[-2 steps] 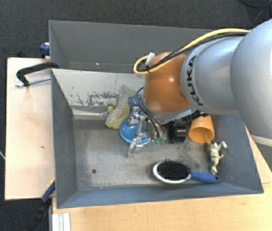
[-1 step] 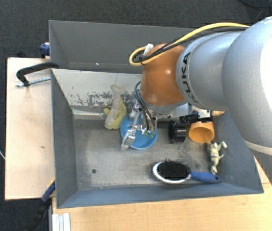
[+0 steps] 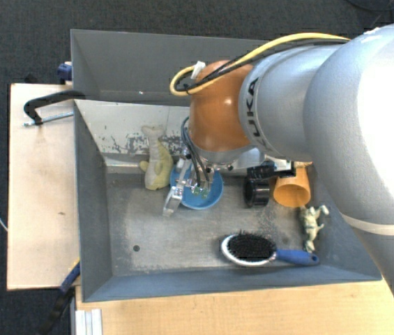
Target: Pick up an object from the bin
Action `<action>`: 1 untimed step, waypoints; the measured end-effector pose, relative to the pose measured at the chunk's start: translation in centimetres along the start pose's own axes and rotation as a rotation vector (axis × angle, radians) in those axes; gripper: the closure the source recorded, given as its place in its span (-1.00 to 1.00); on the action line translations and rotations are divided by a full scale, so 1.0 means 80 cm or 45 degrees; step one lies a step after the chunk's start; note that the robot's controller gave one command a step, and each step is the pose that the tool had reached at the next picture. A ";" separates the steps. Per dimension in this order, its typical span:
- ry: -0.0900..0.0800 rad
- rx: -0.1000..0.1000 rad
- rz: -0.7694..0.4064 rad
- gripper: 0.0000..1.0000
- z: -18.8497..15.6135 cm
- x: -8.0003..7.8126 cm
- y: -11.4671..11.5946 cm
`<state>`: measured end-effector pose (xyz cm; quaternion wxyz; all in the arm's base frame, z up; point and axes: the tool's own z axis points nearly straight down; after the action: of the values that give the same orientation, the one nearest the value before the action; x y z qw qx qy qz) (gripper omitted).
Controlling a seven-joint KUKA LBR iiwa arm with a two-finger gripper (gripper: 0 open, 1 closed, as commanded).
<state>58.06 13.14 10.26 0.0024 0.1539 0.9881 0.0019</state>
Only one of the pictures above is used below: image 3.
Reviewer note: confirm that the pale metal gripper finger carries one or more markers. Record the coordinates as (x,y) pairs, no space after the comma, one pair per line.
(182,171)
(172,201)

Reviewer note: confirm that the pale yellow plush toy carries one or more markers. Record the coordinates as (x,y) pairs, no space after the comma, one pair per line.
(158,166)

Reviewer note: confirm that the blue bowl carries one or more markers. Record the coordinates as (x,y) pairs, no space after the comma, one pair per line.
(214,194)

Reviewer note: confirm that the grey metal bin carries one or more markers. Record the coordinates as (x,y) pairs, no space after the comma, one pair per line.
(182,232)

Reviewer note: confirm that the black cup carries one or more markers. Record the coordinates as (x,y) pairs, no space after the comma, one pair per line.
(257,194)

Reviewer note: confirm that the orange cup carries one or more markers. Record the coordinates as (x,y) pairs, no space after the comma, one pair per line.
(292,190)

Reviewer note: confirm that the blue and white hairbrush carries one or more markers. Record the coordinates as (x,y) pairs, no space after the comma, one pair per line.
(249,250)

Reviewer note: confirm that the pale green toy animal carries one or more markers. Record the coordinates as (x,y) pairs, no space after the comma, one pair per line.
(310,222)

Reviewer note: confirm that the pale wood board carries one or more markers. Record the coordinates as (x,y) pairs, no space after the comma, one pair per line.
(39,194)

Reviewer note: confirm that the black cylinder on white bracket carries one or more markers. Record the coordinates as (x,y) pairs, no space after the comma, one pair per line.
(261,172)

